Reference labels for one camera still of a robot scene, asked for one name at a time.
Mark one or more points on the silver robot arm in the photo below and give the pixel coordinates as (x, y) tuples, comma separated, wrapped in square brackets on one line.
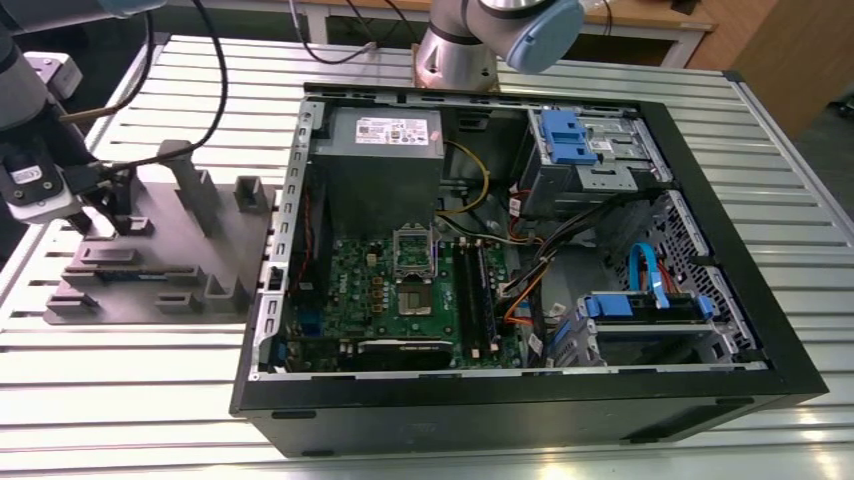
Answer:
[(454, 55)]

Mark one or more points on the CPU socket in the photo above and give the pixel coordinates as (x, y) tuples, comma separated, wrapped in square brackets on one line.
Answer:
[(417, 300)]

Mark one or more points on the grey parts rack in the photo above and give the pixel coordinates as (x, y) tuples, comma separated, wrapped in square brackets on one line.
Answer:
[(168, 240)]

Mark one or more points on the green RAM stick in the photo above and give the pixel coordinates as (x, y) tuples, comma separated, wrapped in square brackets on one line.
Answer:
[(134, 275)]

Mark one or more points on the grey power supply unit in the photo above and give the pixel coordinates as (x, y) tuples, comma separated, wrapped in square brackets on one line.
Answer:
[(381, 175)]

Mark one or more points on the green motherboard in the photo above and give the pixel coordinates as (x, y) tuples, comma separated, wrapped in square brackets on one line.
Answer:
[(361, 320)]

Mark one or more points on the black graphics card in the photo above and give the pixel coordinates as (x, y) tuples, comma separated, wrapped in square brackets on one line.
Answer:
[(401, 352)]

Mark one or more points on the black RAM slot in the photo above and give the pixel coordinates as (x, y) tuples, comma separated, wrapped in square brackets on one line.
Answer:
[(472, 295), (464, 295), (480, 295)]

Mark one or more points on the metal drive cage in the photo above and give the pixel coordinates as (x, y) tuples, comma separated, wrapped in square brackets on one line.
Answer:
[(601, 185)]

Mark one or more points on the black PC case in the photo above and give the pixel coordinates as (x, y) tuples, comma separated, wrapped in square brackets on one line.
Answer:
[(468, 415)]

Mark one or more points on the blue disk carrier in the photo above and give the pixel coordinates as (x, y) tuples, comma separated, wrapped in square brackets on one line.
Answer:
[(615, 307)]

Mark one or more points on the metal disk bay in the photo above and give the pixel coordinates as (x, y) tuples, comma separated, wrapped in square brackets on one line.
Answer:
[(668, 345)]

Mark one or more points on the wooden cabinet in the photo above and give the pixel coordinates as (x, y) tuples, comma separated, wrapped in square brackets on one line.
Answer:
[(788, 50)]

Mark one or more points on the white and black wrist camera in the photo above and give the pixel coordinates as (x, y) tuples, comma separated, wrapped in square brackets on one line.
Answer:
[(34, 175)]

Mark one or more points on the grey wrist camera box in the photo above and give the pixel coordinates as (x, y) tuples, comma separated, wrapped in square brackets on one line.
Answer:
[(57, 75)]

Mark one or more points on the blue plastic bracket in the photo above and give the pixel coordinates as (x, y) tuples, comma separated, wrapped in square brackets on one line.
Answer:
[(568, 140)]

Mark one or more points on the wooden desk with white frame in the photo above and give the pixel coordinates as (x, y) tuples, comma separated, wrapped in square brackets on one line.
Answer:
[(641, 20)]

